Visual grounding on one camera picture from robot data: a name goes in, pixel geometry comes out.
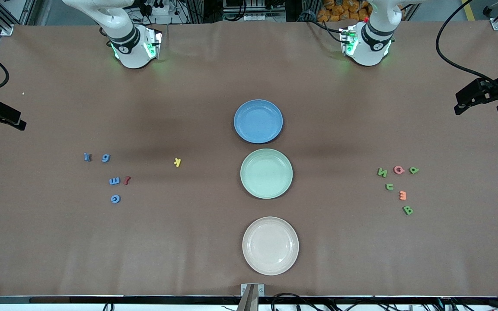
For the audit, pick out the white power strip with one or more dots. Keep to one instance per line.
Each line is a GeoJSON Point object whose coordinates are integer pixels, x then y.
{"type": "Point", "coordinates": [266, 18]}

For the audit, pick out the yellow letter k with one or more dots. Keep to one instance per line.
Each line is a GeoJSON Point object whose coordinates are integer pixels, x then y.
{"type": "Point", "coordinates": [177, 162]}

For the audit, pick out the brown table cover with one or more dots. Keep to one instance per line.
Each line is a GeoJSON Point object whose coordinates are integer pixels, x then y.
{"type": "Point", "coordinates": [59, 250]}

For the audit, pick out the blue letter E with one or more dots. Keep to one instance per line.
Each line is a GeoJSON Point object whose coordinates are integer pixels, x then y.
{"type": "Point", "coordinates": [114, 181]}

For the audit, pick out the power strip with black plugs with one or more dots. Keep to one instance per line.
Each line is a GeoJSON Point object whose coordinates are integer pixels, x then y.
{"type": "Point", "coordinates": [160, 8]}

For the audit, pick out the green letter a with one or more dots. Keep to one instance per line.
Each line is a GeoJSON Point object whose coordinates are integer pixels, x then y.
{"type": "Point", "coordinates": [413, 170]}

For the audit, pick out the blue letter x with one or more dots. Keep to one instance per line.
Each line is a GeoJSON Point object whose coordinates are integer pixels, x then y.
{"type": "Point", "coordinates": [87, 157]}

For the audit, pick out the green letter N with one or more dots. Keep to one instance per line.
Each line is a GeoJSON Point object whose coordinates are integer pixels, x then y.
{"type": "Point", "coordinates": [382, 172]}

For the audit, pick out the base connector box green light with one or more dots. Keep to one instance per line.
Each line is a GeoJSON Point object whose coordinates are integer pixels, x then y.
{"type": "Point", "coordinates": [153, 43]}
{"type": "Point", "coordinates": [347, 41]}

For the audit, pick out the green plate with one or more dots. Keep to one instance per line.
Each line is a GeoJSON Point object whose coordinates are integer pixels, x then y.
{"type": "Point", "coordinates": [257, 181]}

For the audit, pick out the metal camera pole bracket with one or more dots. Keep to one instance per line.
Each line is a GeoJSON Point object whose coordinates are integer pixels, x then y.
{"type": "Point", "coordinates": [252, 302]}

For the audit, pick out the green letter B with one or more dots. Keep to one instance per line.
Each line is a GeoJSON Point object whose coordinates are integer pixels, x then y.
{"type": "Point", "coordinates": [408, 210]}

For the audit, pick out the blue round letter G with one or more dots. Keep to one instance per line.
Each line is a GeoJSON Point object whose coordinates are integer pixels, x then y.
{"type": "Point", "coordinates": [112, 199]}

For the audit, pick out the pink letter G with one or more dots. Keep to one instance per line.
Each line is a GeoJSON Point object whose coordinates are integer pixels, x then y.
{"type": "Point", "coordinates": [396, 170]}

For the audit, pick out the pink beige plate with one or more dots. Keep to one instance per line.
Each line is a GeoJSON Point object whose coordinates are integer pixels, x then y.
{"type": "Point", "coordinates": [270, 246]}

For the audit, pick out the dark red letter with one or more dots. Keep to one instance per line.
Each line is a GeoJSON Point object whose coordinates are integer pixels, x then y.
{"type": "Point", "coordinates": [126, 180]}

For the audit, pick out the orange letter E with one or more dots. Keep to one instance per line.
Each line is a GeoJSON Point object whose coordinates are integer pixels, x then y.
{"type": "Point", "coordinates": [402, 195]}

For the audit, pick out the blue plate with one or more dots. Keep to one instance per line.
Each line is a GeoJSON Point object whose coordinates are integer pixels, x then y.
{"type": "Point", "coordinates": [270, 129]}

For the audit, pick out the bag of orange fruits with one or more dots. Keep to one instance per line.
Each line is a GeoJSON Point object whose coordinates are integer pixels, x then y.
{"type": "Point", "coordinates": [335, 11]}

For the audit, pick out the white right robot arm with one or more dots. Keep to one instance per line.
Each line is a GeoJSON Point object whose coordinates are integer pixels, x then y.
{"type": "Point", "coordinates": [123, 26]}

